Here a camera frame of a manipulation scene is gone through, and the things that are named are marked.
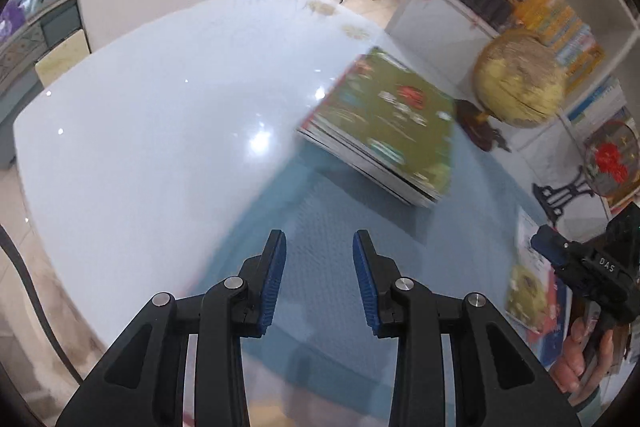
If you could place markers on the person's right hand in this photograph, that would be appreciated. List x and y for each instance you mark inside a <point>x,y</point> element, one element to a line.
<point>570,362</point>

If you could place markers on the yellow globe on wooden base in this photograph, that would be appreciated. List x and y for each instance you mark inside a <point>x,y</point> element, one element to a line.
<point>520,77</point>

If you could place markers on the light blue quilted mat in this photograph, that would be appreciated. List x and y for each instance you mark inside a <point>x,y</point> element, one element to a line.
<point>320,217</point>

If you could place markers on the stack of books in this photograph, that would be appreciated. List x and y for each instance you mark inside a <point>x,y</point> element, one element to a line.
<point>390,117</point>

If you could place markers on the white bookshelf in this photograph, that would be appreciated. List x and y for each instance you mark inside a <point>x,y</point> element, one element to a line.
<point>425,22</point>

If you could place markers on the red flower fan on black stand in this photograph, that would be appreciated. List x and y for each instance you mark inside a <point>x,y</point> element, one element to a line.
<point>607,157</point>

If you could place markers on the gold flower table sticker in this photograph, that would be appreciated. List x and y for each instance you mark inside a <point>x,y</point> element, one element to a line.
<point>356,32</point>
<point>321,7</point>

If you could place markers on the white and yellow picture book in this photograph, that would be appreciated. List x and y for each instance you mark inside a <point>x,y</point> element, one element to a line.
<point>527,287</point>

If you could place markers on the grey-green cabinet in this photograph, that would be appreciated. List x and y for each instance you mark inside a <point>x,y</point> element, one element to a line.
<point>55,17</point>

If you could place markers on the row of colourful books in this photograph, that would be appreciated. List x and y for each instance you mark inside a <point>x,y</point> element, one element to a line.
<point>570,32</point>

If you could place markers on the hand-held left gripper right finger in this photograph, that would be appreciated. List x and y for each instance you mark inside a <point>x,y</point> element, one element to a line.
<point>364,282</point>

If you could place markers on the row of pale thin books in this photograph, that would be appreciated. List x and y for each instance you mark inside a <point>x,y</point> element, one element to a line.
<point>597,102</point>

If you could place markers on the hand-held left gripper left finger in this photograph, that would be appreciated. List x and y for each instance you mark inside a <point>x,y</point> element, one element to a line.
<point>274,282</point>

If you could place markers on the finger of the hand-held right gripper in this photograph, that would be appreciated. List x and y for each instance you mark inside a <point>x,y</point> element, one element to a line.
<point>547,244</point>

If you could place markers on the cream stool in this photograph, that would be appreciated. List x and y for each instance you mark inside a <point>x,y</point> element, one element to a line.
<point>62,57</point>

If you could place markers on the purple toy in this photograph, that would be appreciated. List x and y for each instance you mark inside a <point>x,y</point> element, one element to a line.
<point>10,16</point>

